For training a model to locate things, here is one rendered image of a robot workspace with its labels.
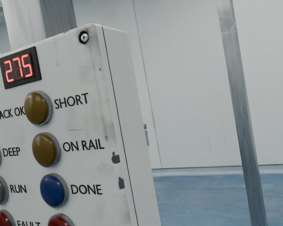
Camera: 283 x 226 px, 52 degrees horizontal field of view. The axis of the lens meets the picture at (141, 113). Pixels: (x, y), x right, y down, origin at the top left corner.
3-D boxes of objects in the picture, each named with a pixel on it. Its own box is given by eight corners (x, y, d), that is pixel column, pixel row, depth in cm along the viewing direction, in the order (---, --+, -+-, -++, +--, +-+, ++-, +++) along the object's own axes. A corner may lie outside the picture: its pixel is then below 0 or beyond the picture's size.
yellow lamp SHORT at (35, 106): (46, 123, 24) (40, 89, 23) (24, 127, 25) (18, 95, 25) (54, 122, 24) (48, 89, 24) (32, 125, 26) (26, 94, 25)
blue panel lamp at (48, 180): (63, 209, 24) (57, 176, 24) (40, 208, 25) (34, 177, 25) (70, 205, 25) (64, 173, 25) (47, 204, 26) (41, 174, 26)
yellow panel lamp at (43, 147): (55, 167, 24) (49, 133, 24) (32, 167, 25) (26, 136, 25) (62, 164, 24) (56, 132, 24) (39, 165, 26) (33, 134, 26)
